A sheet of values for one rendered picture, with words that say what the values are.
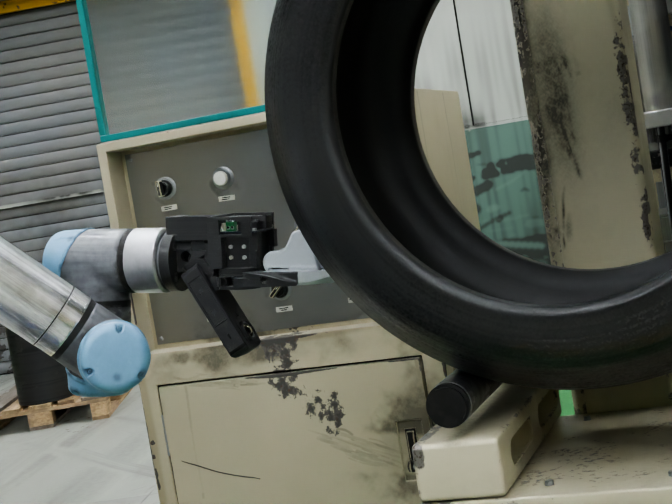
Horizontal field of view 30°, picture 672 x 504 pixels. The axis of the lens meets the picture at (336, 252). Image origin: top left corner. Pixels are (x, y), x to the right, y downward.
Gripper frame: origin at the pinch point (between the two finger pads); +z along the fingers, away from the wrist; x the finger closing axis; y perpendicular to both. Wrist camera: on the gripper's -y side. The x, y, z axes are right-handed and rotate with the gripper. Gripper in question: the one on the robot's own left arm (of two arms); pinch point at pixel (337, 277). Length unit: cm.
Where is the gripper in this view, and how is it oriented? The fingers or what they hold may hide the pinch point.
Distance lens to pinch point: 137.4
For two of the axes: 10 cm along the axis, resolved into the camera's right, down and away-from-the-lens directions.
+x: 3.3, -1.0, 9.4
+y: -0.4, -10.0, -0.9
